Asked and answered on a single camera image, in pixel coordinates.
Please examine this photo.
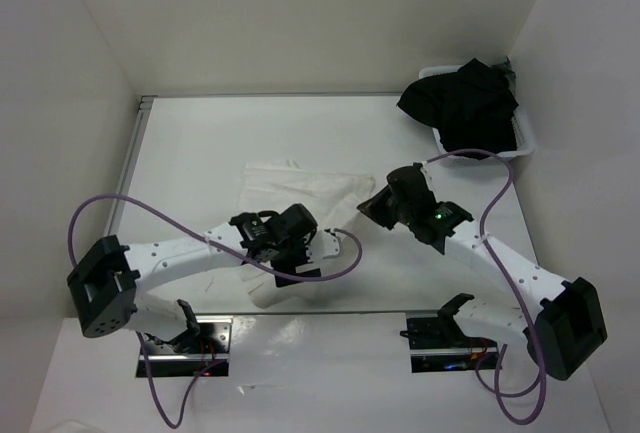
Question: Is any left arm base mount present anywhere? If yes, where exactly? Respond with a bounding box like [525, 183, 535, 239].
[135, 315, 233, 379]

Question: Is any white plastic basket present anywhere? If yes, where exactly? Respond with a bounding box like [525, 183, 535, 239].
[418, 65, 537, 160]

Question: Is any black skirt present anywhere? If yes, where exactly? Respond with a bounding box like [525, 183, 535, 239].
[397, 59, 519, 160]

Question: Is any grey garment in basket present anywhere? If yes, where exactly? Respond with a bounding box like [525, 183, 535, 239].
[492, 56, 517, 93]

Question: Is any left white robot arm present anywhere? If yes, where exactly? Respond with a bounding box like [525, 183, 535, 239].
[67, 204, 339, 353]

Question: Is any white skirt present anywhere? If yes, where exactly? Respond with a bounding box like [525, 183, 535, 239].
[238, 160, 376, 309]

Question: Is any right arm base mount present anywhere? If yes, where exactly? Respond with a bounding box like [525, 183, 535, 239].
[399, 313, 498, 374]

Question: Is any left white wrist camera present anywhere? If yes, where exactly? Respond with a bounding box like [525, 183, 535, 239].
[307, 229, 342, 262]

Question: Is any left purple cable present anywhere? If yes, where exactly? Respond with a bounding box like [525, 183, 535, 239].
[67, 193, 364, 428]

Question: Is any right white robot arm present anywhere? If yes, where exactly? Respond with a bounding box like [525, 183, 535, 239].
[358, 163, 607, 381]

